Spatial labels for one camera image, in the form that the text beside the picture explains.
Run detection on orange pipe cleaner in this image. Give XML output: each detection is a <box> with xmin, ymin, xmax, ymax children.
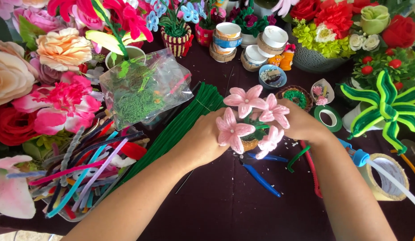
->
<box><xmin>390</xmin><ymin>149</ymin><xmax>415</xmax><ymax>183</ymax></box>

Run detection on pink pipe cleaner flower pot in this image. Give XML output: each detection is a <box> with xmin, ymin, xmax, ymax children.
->
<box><xmin>215</xmin><ymin>84</ymin><xmax>291</xmax><ymax>160</ymax></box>

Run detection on clear bag of green moss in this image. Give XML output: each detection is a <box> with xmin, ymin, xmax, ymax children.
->
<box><xmin>99</xmin><ymin>48</ymin><xmax>194</xmax><ymax>131</ymax></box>

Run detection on long red pipe cleaner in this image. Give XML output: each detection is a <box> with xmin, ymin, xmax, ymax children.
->
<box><xmin>300</xmin><ymin>140</ymin><xmax>324</xmax><ymax>199</ymax></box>

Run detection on red pot with flowers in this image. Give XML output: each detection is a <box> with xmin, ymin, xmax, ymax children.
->
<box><xmin>194</xmin><ymin>0</ymin><xmax>227</xmax><ymax>48</ymax></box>

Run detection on small blue bowl of beads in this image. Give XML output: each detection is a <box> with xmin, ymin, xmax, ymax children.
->
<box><xmin>258</xmin><ymin>64</ymin><xmax>288</xmax><ymax>90</ymax></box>

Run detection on white pot with purple flowers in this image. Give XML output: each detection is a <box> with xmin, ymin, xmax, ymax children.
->
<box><xmin>227</xmin><ymin>5</ymin><xmax>278</xmax><ymax>49</ymax></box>

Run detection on orange figurine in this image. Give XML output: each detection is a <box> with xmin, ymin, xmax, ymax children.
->
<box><xmin>268</xmin><ymin>44</ymin><xmax>297</xmax><ymax>72</ymax></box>

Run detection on blue-banded cardboard tape core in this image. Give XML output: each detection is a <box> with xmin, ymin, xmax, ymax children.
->
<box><xmin>212</xmin><ymin>33</ymin><xmax>243</xmax><ymax>49</ymax></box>

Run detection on red berry plant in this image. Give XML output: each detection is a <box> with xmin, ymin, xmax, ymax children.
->
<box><xmin>351</xmin><ymin>46</ymin><xmax>415</xmax><ymax>91</ymax></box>

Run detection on thin black wire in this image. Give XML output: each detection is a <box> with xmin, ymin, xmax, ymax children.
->
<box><xmin>175</xmin><ymin>169</ymin><xmax>195</xmax><ymax>195</ymax></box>

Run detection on white leaf-shaped dish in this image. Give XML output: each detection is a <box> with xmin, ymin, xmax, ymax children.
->
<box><xmin>310</xmin><ymin>78</ymin><xmax>335</xmax><ymax>107</ymax></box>

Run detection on white-topped cardboard tape core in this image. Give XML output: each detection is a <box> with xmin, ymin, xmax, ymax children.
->
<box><xmin>215</xmin><ymin>22</ymin><xmax>242</xmax><ymax>39</ymax></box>
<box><xmin>209</xmin><ymin>43</ymin><xmax>237</xmax><ymax>63</ymax></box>
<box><xmin>240</xmin><ymin>44</ymin><xmax>269</xmax><ymax>72</ymax></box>
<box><xmin>256</xmin><ymin>25</ymin><xmax>289</xmax><ymax>56</ymax></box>

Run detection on green floral tape roll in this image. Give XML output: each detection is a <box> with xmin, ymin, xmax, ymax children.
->
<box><xmin>310</xmin><ymin>105</ymin><xmax>343</xmax><ymax>133</ymax></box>

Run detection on blue-handled pliers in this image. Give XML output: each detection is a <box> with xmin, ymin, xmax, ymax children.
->
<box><xmin>233</xmin><ymin>152</ymin><xmax>289</xmax><ymax>198</ymax></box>

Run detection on bundle of green pipe cleaners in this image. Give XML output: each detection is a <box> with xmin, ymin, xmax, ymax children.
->
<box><xmin>119</xmin><ymin>82</ymin><xmax>225</xmax><ymax>189</ymax></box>

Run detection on brown and green woven pot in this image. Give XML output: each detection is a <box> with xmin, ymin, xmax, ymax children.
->
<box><xmin>276</xmin><ymin>85</ymin><xmax>314</xmax><ymax>113</ymax></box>

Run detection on bent green pipe cleaner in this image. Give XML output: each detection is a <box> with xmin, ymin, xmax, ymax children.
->
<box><xmin>287</xmin><ymin>145</ymin><xmax>311</xmax><ymax>173</ymax></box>

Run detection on clear packing tape roll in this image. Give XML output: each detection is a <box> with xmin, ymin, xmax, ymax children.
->
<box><xmin>356</xmin><ymin>153</ymin><xmax>410</xmax><ymax>202</ymax></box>

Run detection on white cup with red flowers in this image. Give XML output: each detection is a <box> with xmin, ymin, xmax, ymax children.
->
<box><xmin>48</xmin><ymin>0</ymin><xmax>155</xmax><ymax>70</ymax></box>

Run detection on person's right hand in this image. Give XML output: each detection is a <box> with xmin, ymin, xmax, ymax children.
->
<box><xmin>277</xmin><ymin>99</ymin><xmax>332</xmax><ymax>145</ymax></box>

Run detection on striped pot with blue flowers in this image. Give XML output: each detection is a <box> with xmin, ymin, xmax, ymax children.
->
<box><xmin>145</xmin><ymin>0</ymin><xmax>208</xmax><ymax>58</ymax></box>

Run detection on clear tray of mixed pipe cleaners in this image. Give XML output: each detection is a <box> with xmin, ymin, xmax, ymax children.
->
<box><xmin>6</xmin><ymin>114</ymin><xmax>150</xmax><ymax>222</ymax></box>

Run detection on blue glue gun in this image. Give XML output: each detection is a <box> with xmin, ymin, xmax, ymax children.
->
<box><xmin>338</xmin><ymin>138</ymin><xmax>415</xmax><ymax>212</ymax></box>

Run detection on person's left hand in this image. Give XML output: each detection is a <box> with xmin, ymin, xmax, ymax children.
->
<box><xmin>180</xmin><ymin>107</ymin><xmax>235</xmax><ymax>170</ymax></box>

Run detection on grey pot of artificial flowers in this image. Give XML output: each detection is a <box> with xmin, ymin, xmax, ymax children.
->
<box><xmin>287</xmin><ymin>0</ymin><xmax>415</xmax><ymax>74</ymax></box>

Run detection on green striped pipe cleaner plant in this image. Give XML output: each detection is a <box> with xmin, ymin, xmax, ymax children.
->
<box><xmin>340</xmin><ymin>68</ymin><xmax>415</xmax><ymax>155</ymax></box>

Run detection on heap of large artificial flowers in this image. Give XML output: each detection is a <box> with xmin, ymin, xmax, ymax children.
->
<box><xmin>0</xmin><ymin>0</ymin><xmax>109</xmax><ymax>220</ymax></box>

